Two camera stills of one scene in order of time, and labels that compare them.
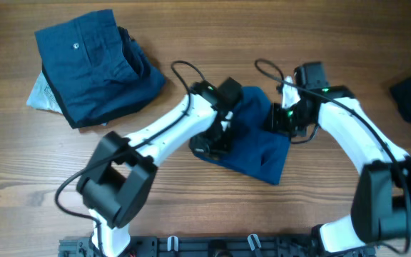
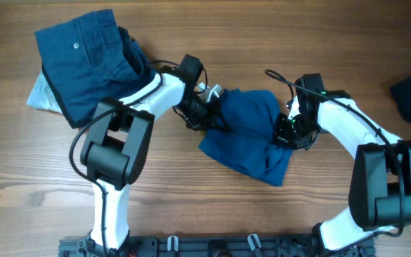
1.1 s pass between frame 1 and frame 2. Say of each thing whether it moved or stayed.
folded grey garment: stayed
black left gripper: moved
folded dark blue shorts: stayed
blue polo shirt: stayed
